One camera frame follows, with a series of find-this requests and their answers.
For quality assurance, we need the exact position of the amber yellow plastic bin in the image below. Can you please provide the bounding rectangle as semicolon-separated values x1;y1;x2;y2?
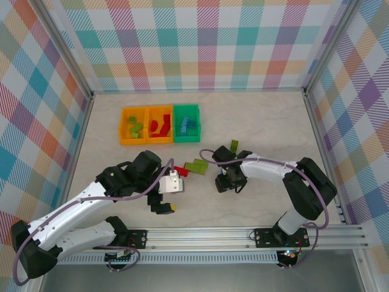
117;106;150;147

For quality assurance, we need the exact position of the orange plastic bin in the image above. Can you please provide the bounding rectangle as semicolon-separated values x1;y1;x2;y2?
145;105;175;145

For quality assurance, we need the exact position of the green plastic bin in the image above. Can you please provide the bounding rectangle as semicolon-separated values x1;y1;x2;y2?
172;103;202;144

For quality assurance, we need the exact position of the left controller board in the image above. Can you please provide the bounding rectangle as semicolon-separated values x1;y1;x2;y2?
105;249;134;264

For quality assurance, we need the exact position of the controller board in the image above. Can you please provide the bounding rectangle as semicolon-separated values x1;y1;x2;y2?
105;249;134;264
278;249;298;262

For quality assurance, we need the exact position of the grey metal panel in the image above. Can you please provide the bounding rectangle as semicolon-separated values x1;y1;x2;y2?
39;249;374;292

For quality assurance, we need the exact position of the right controller board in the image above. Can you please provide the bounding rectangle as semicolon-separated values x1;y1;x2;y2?
278;249;298;262

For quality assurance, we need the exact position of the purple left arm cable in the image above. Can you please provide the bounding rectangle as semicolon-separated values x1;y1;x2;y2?
13;157;176;287

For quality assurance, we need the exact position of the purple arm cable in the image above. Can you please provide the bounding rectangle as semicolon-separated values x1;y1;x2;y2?
199;148;331;270
13;157;176;287

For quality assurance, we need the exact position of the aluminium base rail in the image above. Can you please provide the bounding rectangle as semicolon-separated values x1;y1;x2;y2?
57;224;368;251

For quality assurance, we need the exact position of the white slotted cable duct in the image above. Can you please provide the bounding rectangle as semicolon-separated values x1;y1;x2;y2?
59;251;280;266

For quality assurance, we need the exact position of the aluminium frame bar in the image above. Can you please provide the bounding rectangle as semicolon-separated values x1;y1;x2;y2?
57;94;95;214
303;91;349;224

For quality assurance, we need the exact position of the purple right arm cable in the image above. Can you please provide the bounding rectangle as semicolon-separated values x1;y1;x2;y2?
199;148;331;270

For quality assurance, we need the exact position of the aluminium frame post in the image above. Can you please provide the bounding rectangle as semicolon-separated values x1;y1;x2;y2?
303;0;361;95
36;0;95;101

